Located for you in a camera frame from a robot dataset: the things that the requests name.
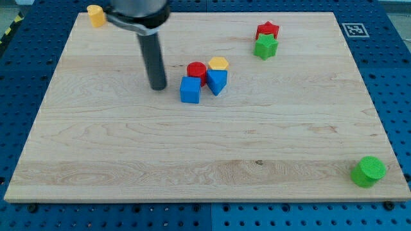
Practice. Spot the blue cube block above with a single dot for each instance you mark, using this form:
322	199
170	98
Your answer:
190	89

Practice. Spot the blue triangular prism block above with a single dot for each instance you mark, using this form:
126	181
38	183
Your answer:
216	80

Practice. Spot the red cylinder block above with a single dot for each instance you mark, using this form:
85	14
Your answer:
198	70

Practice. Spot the wooden board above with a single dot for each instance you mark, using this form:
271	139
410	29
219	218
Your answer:
287	129

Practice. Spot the yellow hexagon block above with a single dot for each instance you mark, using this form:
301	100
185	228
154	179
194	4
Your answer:
218	63

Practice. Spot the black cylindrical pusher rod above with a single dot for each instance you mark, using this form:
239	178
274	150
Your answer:
152	57

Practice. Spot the green star block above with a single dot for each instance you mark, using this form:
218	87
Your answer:
265	46

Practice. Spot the red star block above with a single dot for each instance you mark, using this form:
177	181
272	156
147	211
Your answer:
266	29

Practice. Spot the yellow heart-shaped block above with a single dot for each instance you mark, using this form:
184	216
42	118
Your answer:
96	15

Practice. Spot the green cylinder block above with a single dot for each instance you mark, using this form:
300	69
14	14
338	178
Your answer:
368	171

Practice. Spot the white fiducial marker tag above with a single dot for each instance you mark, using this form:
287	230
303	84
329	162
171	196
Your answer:
355	30

